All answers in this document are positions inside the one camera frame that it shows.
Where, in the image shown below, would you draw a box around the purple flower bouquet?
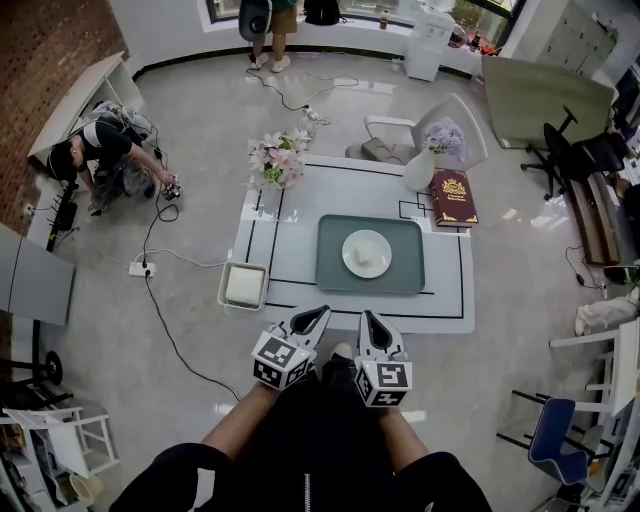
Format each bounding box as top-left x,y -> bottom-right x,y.
420,115 -> 466,164

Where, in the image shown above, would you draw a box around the brown wooden bench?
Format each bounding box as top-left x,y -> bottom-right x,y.
567,172 -> 624,266

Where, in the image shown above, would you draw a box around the black cable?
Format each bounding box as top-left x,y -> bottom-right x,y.
142,189 -> 241,401

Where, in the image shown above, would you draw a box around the pink flower bouquet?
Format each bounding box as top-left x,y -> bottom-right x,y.
247,128 -> 311,191

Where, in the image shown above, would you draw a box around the white water dispenser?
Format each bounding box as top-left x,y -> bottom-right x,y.
403,4 -> 456,82

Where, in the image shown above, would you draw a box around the black backpack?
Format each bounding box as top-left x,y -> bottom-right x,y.
303,0 -> 344,26

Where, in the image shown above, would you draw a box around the white square block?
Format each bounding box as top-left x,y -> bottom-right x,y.
224,265 -> 266,305

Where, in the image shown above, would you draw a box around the white shelf rack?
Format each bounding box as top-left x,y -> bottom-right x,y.
0,405 -> 121,512

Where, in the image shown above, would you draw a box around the red hardcover book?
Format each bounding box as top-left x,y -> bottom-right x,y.
428,168 -> 480,229

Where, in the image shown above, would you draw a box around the beige board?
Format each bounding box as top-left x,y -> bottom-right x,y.
480,54 -> 617,149

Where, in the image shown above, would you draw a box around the white round plate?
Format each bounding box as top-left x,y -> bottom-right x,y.
341,229 -> 393,280

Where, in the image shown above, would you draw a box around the person's right forearm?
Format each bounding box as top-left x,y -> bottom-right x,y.
377,404 -> 431,474

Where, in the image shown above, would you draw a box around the white desk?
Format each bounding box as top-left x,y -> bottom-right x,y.
549,317 -> 640,416

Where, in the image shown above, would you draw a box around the black wheeled cart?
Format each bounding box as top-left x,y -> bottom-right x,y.
0,319 -> 76,406

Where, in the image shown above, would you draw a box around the white cabinet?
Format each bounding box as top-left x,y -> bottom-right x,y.
27,52 -> 144,166

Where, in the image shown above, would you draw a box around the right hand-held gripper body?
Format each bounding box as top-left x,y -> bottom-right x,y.
352,349 -> 414,409

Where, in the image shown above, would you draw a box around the black framed window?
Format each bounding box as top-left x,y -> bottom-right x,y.
204,0 -> 526,31

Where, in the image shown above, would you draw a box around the cream bucket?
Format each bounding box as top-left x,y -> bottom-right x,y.
68,473 -> 105,504

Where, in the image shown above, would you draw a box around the green tray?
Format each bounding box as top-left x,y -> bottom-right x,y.
315,214 -> 426,295

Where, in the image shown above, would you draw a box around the person's black shirt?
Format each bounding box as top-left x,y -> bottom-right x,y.
109,384 -> 494,512

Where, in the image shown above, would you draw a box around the person's left forearm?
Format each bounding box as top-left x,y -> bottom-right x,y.
199,382 -> 281,461

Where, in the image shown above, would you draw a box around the blue chair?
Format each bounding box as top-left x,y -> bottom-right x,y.
495,397 -> 611,486

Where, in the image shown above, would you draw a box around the grey box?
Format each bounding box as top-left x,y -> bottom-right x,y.
360,137 -> 396,162

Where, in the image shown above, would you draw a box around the person's black trousers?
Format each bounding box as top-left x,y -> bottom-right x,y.
319,357 -> 361,396

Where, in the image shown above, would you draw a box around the white cable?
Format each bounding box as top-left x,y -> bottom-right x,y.
74,247 -> 226,269

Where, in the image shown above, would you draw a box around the black rack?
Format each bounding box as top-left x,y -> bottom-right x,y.
47,182 -> 80,251

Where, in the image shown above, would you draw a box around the grey locker cabinet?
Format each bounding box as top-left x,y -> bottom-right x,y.
537,0 -> 619,76

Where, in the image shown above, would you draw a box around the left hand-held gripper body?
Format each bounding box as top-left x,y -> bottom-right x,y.
251,322 -> 319,391

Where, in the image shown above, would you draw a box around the white square container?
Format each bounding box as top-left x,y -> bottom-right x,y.
217,260 -> 270,311

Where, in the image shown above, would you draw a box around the grey panel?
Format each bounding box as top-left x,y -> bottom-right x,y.
0,222 -> 76,326

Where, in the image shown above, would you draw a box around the black office chair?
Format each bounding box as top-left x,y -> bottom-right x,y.
519,104 -> 631,201

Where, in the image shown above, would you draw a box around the white chair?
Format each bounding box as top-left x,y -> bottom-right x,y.
344,92 -> 489,169

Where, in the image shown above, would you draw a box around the white table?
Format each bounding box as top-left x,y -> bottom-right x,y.
232,153 -> 476,335

